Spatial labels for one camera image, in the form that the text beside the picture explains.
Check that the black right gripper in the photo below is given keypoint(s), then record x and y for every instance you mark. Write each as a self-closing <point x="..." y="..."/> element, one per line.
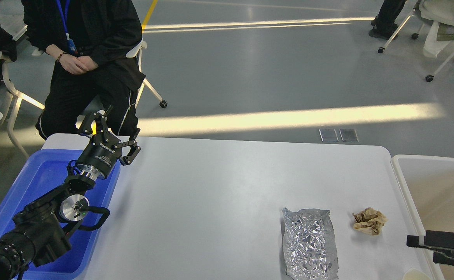
<point x="434" y="240"/>

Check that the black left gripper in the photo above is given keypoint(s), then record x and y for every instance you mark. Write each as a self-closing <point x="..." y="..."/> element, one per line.
<point x="100" y="156"/>

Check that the white paper cup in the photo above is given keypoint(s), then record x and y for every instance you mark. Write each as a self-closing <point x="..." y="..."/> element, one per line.
<point x="415" y="274"/>

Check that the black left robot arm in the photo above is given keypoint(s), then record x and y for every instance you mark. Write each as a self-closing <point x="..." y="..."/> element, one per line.
<point x="42" y="230"/>

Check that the crumpled brown paper ball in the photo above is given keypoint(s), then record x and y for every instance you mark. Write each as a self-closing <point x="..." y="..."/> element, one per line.
<point x="369" y="221"/>

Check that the seated person in black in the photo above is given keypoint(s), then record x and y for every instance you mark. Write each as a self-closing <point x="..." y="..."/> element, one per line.
<point x="89" y="41"/>

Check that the crumpled silver foil bag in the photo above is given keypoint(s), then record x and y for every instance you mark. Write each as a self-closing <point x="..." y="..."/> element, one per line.
<point x="308" y="244"/>

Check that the white chair far left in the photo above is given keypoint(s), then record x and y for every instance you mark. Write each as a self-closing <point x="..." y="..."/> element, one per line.
<point x="12" y="103"/>

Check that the right metal floor plate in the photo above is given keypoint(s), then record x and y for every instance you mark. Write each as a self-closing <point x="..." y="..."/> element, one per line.
<point x="349" y="135"/>

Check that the metal floor plate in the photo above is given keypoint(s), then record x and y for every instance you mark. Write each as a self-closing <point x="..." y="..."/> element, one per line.
<point x="328" y="135"/>
<point x="349" y="135"/>

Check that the left metal floor plate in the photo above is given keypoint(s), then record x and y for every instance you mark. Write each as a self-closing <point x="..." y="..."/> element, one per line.
<point x="328" y="135"/>

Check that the white chair top right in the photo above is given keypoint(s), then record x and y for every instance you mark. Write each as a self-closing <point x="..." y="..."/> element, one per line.
<point x="436" y="16"/>

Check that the standing person legs background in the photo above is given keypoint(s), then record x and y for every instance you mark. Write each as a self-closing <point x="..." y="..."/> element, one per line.
<point x="384" y="23"/>

